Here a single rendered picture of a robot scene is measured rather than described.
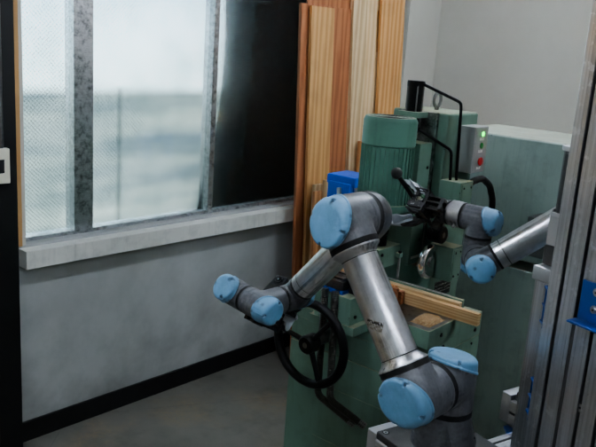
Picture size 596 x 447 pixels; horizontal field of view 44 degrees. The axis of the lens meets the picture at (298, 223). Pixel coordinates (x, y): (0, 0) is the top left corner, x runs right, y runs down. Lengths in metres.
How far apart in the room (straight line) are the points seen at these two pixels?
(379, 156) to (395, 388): 0.96
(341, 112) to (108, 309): 1.65
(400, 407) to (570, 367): 0.37
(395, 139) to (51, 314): 1.68
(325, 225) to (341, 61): 2.49
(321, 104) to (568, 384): 2.51
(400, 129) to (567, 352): 0.96
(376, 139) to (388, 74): 2.03
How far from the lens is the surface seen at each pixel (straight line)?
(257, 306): 1.89
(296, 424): 2.70
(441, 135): 2.53
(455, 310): 2.38
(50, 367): 3.36
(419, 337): 2.28
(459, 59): 4.92
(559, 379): 1.72
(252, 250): 3.91
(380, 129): 2.34
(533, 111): 4.67
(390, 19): 4.37
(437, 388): 1.63
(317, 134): 3.88
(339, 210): 1.61
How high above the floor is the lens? 1.70
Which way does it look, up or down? 14 degrees down
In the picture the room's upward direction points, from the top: 4 degrees clockwise
